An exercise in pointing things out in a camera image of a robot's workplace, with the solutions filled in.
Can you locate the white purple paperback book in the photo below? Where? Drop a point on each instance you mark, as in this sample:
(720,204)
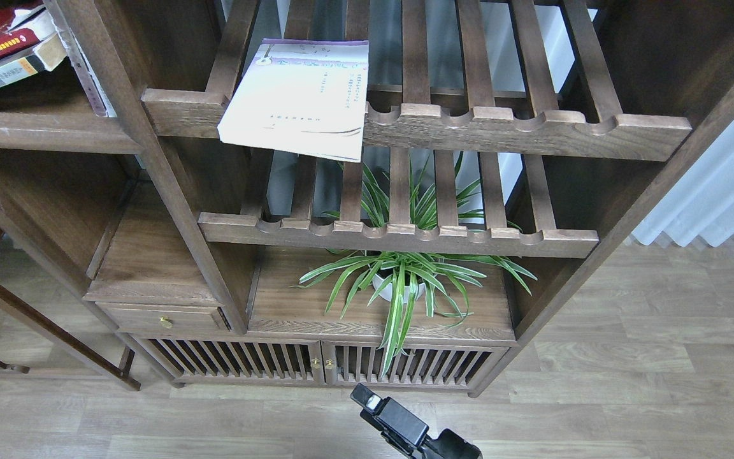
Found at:
(301,96)

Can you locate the thin upright book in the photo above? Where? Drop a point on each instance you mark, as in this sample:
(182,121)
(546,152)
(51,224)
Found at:
(94,91)

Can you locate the dark wooden side furniture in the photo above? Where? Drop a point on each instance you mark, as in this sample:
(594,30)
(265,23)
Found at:
(45,327)

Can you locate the small wooden drawer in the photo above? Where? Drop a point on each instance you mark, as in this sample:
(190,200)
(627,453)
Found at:
(145,317)

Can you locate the dark wooden bookshelf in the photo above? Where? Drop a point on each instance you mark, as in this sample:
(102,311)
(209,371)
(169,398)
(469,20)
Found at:
(547,127)

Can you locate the black green cover book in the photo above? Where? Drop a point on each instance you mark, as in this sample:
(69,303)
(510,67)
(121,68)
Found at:
(44,56)

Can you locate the right slatted cabinet door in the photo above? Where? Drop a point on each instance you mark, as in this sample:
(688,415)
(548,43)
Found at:
(418,366)

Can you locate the slatted cabinet door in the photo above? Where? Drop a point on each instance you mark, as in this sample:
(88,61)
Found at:
(418,366)
(239,361)

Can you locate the white curtain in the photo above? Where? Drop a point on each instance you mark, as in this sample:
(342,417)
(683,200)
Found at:
(700,207)

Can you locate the brass drawer knob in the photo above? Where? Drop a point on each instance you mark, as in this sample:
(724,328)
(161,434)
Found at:
(165,322)

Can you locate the green spider plant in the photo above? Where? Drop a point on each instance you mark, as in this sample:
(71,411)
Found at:
(407,275)

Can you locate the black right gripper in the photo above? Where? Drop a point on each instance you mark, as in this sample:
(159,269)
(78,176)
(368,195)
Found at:
(406,432)

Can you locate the left slatted cabinet door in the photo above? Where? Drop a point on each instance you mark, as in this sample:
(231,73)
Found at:
(239,361)

